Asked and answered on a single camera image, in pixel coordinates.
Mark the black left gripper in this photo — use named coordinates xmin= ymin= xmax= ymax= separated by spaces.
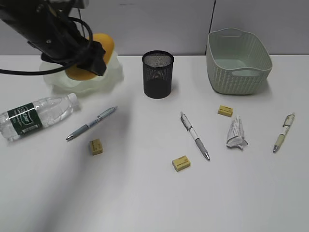
xmin=27 ymin=14 xmax=107 ymax=76

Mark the yellow mango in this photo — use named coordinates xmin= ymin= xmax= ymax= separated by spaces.
xmin=65 ymin=33 xmax=114 ymax=81

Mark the blue grey ballpoint pen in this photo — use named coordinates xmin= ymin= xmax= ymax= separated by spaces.
xmin=66 ymin=106 xmax=118 ymax=141

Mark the clear plastic water bottle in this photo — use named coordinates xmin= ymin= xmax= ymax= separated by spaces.
xmin=0 ymin=93 xmax=79 ymax=141

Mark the waste paper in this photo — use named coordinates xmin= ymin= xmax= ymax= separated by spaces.
xmin=226 ymin=115 xmax=248 ymax=150

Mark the green beige ballpoint pen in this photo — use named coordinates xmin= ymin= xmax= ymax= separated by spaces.
xmin=273 ymin=113 xmax=295 ymax=153

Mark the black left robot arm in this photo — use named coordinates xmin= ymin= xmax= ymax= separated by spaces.
xmin=0 ymin=0 xmax=107 ymax=76

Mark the frosted green wavy plate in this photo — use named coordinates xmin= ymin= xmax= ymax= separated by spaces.
xmin=43 ymin=51 xmax=124 ymax=96

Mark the black mesh pen holder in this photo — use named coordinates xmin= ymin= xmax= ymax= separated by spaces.
xmin=142 ymin=50 xmax=174 ymax=99

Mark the yellow eraser left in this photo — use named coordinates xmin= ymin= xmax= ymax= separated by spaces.
xmin=89 ymin=139 xmax=103 ymax=156

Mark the yellow eraser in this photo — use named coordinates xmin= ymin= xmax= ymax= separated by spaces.
xmin=172 ymin=156 xmax=191 ymax=172
xmin=89 ymin=139 xmax=103 ymax=156
xmin=218 ymin=105 xmax=233 ymax=117

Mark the white grey ballpoint pen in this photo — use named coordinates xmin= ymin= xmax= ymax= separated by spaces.
xmin=180 ymin=112 xmax=210 ymax=161

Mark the yellow eraser middle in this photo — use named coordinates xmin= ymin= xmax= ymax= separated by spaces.
xmin=172 ymin=156 xmax=191 ymax=172

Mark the yellow eraser right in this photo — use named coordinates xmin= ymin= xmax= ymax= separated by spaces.
xmin=218 ymin=105 xmax=233 ymax=117

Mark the green woven plastic basket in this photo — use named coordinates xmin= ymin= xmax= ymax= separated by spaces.
xmin=206 ymin=28 xmax=273 ymax=95

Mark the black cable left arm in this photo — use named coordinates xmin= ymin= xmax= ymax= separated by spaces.
xmin=0 ymin=16 xmax=94 ymax=76

